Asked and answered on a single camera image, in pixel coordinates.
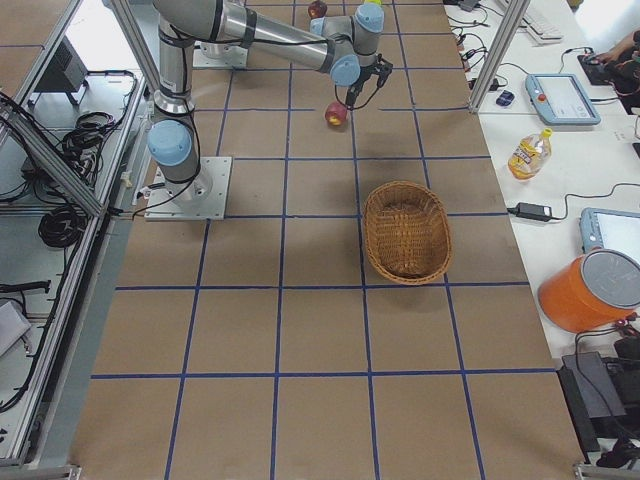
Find wicker basket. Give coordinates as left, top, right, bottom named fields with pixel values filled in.
left=363, top=181, right=453, bottom=285

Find small dark blue device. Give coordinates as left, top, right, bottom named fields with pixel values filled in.
left=495, top=90, right=515, bottom=107

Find aluminium frame post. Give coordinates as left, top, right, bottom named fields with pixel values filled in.
left=468, top=0, right=529, bottom=114

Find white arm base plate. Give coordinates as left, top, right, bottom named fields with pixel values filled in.
left=143, top=157, right=233, bottom=221

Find coiled black cables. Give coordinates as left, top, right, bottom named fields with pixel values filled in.
left=38, top=205, right=84, bottom=250

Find blue teach pendant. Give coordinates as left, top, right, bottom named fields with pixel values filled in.
left=579, top=208, right=640, bottom=263
left=525, top=74, right=601, bottom=126

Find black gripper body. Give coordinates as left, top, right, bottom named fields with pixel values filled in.
left=345, top=55, right=394, bottom=108

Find yellow juice bottle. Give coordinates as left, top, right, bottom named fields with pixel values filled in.
left=507, top=128, right=553, bottom=180

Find black power adapter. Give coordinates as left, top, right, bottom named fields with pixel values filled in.
left=515, top=202, right=553, bottom=222

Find orange bucket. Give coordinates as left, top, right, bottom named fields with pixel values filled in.
left=537, top=249, right=639, bottom=333

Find dark red apple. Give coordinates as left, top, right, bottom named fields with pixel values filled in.
left=307, top=0, right=328, bottom=20

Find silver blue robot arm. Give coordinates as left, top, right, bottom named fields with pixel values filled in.
left=147, top=1, right=393, bottom=207

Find red yellow apple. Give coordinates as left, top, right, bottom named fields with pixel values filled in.
left=324, top=101, right=348, bottom=128

